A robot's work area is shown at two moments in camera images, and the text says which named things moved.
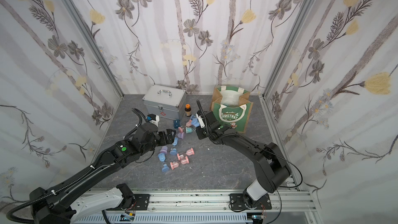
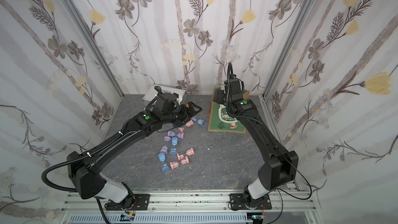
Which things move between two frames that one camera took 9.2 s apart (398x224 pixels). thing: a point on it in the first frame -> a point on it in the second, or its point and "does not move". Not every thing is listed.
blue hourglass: (195, 121) -> (174, 140)
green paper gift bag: (232, 106) does not move
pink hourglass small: (190, 152) does not move
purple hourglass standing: (164, 149) does not move
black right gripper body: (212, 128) -> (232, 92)
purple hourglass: (181, 135) does not move
